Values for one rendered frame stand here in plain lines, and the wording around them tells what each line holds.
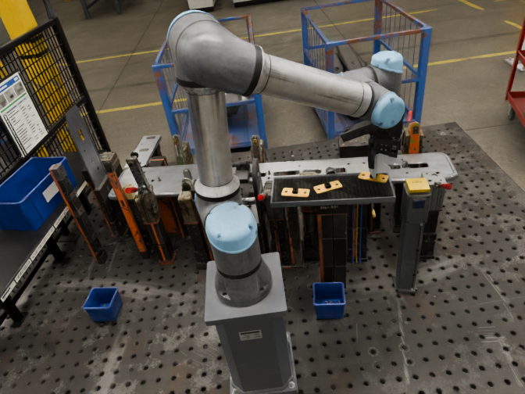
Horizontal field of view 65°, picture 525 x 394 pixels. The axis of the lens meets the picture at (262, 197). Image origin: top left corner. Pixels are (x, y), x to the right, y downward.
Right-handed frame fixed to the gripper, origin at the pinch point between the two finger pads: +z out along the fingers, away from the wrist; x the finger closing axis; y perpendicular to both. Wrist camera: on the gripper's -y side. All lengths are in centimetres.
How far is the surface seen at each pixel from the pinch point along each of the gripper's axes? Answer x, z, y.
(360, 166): 16.2, 10.1, -9.0
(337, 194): -7.3, 5.1, -8.8
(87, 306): -54, 44, -89
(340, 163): 31.8, 21.2, -22.2
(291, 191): -11.2, 4.8, -22.4
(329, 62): 190, 42, -89
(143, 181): -17, 11, -81
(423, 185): 5.1, 5.1, 13.6
